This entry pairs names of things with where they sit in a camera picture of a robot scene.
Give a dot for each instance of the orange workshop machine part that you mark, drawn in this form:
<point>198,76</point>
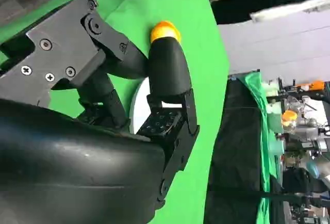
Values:
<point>314,85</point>

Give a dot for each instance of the lilac plate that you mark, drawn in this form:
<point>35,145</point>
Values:
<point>140,100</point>

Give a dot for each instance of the orange and white bread roll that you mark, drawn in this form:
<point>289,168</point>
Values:
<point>163,30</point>

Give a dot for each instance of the green cloth on workshop desk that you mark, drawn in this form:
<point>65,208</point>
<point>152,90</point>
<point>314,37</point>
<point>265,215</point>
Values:
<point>263,110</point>

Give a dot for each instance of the green table cloth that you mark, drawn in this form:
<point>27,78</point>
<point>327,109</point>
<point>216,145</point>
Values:
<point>180,7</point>

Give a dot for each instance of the black hanging cloth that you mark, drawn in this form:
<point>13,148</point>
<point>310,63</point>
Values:
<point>237,144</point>

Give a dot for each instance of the white beam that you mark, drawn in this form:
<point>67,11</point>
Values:
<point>288,8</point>

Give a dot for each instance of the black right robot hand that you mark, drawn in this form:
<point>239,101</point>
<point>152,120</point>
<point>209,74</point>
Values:
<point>77,162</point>

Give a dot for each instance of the orange-lidded clear jar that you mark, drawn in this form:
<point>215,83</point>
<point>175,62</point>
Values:
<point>289,120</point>

